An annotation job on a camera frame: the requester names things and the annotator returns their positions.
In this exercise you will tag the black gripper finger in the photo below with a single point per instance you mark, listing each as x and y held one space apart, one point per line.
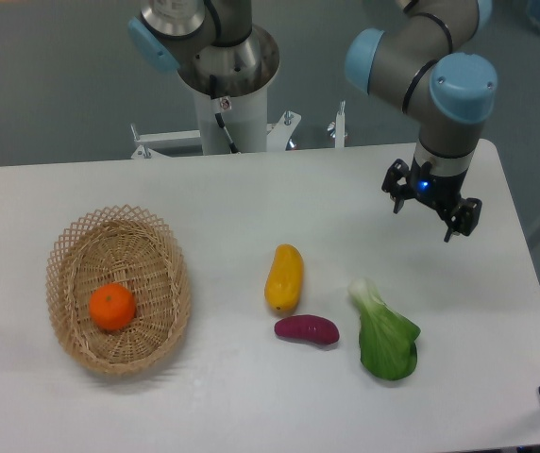
463 218
396 184

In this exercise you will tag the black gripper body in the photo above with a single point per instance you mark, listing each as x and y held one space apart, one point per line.
440 193

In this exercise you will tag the orange fruit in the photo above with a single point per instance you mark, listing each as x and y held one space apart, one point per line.
112 306

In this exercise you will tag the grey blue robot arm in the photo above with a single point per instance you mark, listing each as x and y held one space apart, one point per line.
228 63

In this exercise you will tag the woven wicker basket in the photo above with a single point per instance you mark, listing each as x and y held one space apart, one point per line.
137 249

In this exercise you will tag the yellow mango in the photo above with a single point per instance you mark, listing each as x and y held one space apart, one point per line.
284 282

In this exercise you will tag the green bok choy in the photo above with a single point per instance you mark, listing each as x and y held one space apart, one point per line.
387 339

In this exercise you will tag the purple sweet potato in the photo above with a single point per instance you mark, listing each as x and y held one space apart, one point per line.
308 328

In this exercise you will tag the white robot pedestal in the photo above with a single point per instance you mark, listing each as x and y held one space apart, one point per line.
225 125

